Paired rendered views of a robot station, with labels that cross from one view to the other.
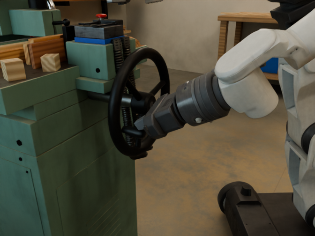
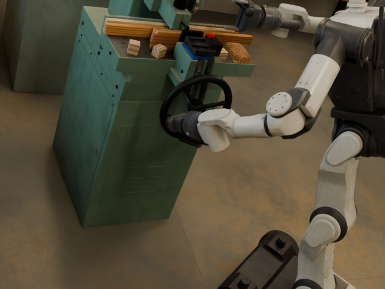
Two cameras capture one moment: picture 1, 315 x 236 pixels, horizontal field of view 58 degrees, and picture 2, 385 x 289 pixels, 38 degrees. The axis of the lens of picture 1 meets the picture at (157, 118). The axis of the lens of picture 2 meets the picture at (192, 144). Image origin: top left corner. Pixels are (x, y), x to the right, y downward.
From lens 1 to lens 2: 1.39 m
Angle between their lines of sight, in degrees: 24
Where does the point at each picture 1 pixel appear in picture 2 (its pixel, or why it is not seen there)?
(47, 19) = (177, 19)
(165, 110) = (179, 118)
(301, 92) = (320, 174)
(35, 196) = (109, 121)
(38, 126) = (130, 84)
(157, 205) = (213, 207)
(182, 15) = not seen: outside the picture
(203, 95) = (192, 122)
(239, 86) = (202, 128)
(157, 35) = not seen: outside the picture
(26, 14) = (169, 8)
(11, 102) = (121, 66)
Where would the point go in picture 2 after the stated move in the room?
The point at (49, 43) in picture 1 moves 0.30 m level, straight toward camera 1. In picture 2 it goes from (167, 37) to (138, 68)
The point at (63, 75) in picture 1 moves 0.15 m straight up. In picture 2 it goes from (161, 62) to (172, 26)
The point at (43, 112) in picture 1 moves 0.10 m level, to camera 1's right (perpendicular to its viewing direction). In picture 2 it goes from (136, 78) to (156, 92)
